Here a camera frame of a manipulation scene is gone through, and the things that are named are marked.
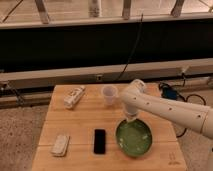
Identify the blue black device on floor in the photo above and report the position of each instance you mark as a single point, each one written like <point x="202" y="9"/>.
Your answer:
<point x="169" y="93"/>

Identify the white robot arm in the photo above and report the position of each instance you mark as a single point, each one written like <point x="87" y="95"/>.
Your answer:
<point x="196" y="117"/>

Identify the translucent plastic cup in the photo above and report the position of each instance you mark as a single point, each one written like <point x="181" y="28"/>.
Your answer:
<point x="109" y="93"/>

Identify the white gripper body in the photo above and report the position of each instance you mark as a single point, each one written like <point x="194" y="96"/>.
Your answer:
<point x="131" y="118"/>

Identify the green ceramic bowl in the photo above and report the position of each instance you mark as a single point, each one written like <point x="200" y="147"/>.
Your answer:
<point x="134" y="138"/>

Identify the black smartphone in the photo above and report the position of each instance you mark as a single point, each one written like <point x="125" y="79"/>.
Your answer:
<point x="100" y="141"/>

